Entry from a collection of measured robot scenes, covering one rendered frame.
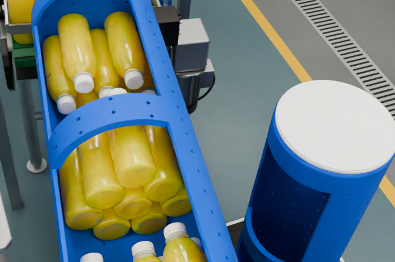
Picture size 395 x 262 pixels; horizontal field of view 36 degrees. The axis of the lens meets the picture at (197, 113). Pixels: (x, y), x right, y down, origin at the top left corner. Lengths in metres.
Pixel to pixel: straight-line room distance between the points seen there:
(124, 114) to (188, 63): 0.80
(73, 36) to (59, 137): 0.31
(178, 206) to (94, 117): 0.25
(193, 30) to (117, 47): 0.53
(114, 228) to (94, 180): 0.14
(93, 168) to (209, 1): 2.39
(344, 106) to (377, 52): 1.91
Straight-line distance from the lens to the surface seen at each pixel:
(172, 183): 1.09
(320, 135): 1.35
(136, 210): 1.14
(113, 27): 1.37
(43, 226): 2.39
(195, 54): 1.81
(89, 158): 1.10
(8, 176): 2.28
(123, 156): 1.05
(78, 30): 1.35
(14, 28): 1.65
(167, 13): 1.64
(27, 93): 2.21
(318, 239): 1.50
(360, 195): 1.39
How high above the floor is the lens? 2.00
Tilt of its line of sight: 47 degrees down
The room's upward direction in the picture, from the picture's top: 8 degrees clockwise
